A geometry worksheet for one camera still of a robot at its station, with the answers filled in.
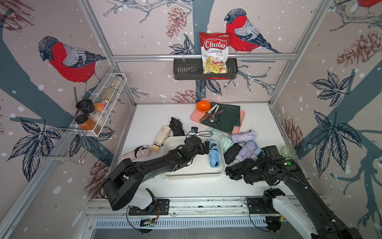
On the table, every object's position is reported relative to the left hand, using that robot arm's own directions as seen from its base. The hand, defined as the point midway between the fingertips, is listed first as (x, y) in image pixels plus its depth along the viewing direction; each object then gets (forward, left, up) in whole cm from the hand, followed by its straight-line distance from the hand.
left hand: (205, 139), depth 84 cm
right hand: (-13, -29, -7) cm, 33 cm away
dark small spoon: (+22, -11, -12) cm, 27 cm away
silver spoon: (+26, -7, -13) cm, 30 cm away
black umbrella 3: (-18, -26, -10) cm, 33 cm away
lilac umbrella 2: (-1, -28, -10) cm, 30 cm away
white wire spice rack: (+13, +55, +22) cm, 60 cm away
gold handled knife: (+31, -4, -13) cm, 34 cm away
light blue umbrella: (-7, -5, -9) cm, 13 cm away
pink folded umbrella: (-4, +39, -8) cm, 40 cm away
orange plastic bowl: (+35, 0, -10) cm, 37 cm away
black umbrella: (-4, -16, -11) cm, 20 cm away
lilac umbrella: (+7, -25, -9) cm, 27 cm away
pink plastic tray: (+30, +5, -14) cm, 33 cm away
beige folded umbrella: (+5, +29, -10) cm, 31 cm away
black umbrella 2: (-16, -17, -7) cm, 24 cm away
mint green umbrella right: (+5, -13, -8) cm, 16 cm away
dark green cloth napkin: (+27, -19, -13) cm, 35 cm away
